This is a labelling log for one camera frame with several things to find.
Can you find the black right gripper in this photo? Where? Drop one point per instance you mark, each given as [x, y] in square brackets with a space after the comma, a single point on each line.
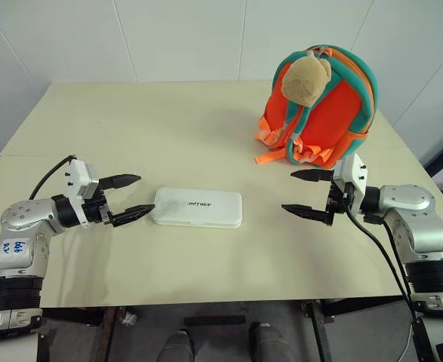
[338, 200]

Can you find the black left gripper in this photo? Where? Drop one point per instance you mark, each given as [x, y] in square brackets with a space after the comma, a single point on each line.
[94, 211]

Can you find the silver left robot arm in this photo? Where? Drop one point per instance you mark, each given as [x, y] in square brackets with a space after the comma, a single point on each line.
[21, 241]

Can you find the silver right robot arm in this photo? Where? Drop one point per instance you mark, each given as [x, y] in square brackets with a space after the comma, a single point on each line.
[425, 234]

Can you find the white rectangular case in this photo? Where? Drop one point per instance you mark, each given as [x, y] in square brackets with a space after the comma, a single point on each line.
[198, 207]

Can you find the orange and teal backpack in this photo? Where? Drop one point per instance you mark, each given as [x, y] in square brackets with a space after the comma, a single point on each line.
[330, 113]

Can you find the tan plush toy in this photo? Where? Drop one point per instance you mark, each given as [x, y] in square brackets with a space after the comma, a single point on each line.
[304, 81]

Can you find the small clear screw bag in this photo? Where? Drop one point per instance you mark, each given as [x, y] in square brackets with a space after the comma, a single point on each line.
[129, 318]

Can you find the rusty metal table leg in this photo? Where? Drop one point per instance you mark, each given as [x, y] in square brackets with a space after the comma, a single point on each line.
[319, 328]
[108, 332]

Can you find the black flat bar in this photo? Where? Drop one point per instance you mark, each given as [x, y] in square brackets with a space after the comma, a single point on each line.
[213, 321]

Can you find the dark rounded foot shape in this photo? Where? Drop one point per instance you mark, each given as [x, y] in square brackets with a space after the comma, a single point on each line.
[174, 347]
[270, 343]

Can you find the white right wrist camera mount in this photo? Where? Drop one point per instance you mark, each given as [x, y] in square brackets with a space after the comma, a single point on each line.
[353, 171]

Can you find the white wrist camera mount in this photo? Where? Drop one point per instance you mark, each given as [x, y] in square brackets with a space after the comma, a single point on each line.
[353, 171]
[78, 177]

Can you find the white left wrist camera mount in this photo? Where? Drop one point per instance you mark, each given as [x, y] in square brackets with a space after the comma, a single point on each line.
[78, 177]

